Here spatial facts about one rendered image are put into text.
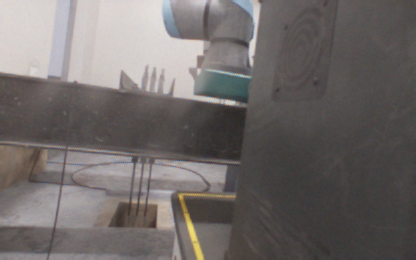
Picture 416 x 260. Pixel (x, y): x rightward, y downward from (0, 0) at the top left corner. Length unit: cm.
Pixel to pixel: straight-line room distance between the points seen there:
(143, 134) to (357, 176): 93
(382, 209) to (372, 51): 12
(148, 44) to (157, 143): 294
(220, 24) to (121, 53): 325
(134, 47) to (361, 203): 381
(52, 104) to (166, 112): 43
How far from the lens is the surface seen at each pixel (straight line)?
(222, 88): 68
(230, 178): 218
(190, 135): 109
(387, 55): 24
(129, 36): 398
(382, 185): 23
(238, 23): 75
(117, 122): 110
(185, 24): 78
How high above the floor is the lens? 60
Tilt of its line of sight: 1 degrees down
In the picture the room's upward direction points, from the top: 7 degrees clockwise
